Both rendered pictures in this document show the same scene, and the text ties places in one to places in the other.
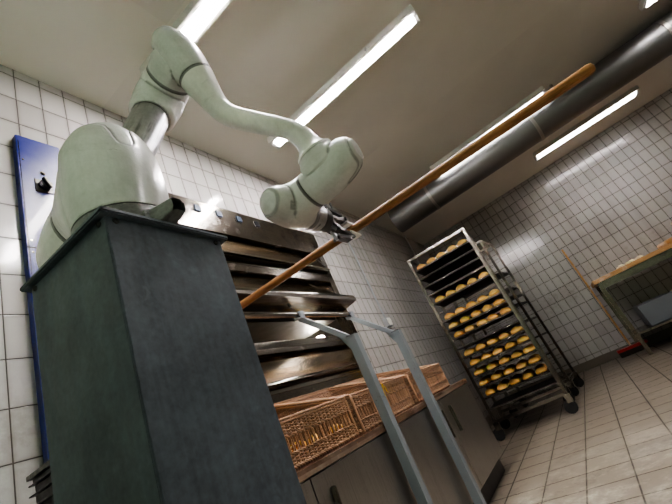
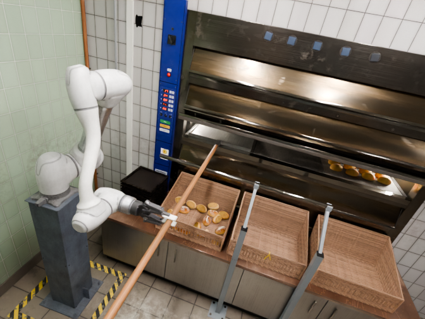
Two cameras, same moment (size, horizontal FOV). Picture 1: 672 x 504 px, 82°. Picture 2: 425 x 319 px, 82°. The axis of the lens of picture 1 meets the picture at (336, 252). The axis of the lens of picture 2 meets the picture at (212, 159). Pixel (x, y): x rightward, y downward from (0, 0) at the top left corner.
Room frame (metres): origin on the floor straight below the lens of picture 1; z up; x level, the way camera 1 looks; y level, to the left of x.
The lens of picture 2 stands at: (1.12, -0.99, 2.06)
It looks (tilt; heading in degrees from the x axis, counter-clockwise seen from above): 29 degrees down; 75
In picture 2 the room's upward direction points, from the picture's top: 11 degrees clockwise
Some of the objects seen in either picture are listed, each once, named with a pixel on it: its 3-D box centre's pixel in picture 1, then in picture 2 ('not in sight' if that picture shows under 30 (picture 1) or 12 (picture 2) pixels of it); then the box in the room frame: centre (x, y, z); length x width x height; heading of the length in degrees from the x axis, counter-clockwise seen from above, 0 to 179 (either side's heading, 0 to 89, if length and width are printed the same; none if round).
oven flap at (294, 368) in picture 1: (282, 369); (281, 182); (2.12, 0.53, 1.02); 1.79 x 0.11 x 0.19; 155
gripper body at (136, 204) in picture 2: (325, 221); (141, 209); (1.05, -0.01, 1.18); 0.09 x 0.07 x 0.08; 155
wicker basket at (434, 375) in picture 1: (393, 385); (351, 258); (2.58, 0.02, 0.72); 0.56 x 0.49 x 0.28; 154
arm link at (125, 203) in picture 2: (311, 216); (128, 204); (0.99, 0.02, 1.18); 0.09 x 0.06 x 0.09; 65
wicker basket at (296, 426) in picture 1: (257, 438); (199, 207); (1.48, 0.54, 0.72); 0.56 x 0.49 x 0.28; 154
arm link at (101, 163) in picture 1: (112, 184); (54, 171); (0.54, 0.31, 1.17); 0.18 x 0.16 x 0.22; 52
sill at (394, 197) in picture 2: (270, 346); (286, 166); (2.13, 0.55, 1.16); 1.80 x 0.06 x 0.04; 155
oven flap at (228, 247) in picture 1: (239, 249); (317, 87); (2.12, 0.53, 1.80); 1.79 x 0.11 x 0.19; 155
